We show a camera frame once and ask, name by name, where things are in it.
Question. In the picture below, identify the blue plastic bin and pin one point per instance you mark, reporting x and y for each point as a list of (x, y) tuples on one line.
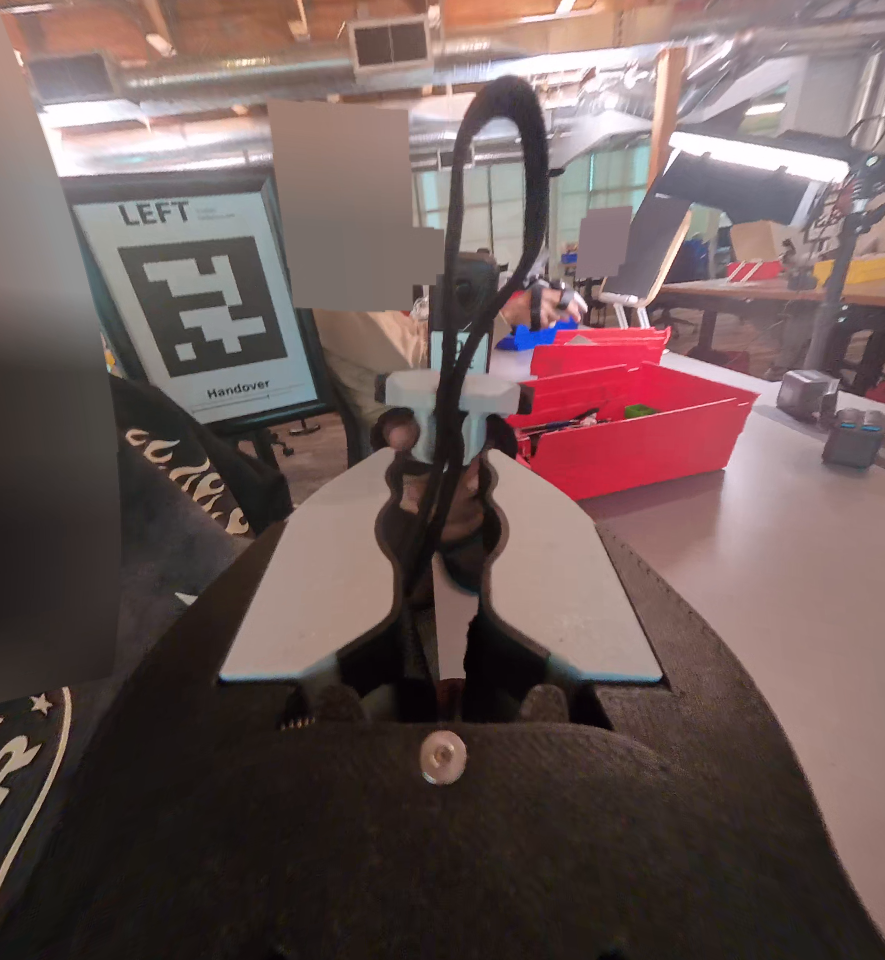
[(521, 341)]

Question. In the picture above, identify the grey battery charger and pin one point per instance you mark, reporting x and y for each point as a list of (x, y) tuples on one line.
[(855, 442)]

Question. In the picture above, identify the green plastic block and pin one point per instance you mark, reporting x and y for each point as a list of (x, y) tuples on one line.
[(641, 411)]

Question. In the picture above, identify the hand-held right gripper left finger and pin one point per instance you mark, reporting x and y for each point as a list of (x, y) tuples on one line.
[(300, 600)]

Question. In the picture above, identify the yellow plastic bin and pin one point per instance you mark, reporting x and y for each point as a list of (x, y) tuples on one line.
[(859, 268)]

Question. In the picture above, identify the black tripod stand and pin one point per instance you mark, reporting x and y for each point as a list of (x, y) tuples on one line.
[(832, 300)]

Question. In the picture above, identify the framed code sign on stand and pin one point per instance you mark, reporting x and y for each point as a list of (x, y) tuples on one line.
[(225, 217)]

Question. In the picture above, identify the wooden desk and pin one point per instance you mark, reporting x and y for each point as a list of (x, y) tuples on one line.
[(750, 292)]

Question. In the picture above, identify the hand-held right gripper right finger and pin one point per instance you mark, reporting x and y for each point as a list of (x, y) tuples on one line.
[(570, 600)]

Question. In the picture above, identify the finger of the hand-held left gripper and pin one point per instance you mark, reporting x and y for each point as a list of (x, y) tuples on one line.
[(409, 390), (495, 394)]

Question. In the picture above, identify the ceiling air vent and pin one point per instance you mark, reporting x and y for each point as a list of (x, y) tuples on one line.
[(390, 45)]

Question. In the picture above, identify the person's right hand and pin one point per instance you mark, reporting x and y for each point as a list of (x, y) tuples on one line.
[(450, 686)]

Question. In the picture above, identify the red plastic bin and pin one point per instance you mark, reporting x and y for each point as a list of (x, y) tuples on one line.
[(754, 270), (637, 465), (600, 356)]

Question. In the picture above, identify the person's left hand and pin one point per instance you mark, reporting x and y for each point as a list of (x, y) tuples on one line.
[(472, 517)]

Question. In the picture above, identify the studio light panel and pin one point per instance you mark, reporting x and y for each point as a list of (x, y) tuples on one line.
[(735, 180)]

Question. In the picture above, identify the grey label printer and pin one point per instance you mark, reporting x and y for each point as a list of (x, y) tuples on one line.
[(802, 394)]

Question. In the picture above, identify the silver ventilation duct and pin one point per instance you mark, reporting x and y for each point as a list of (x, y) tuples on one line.
[(262, 71)]

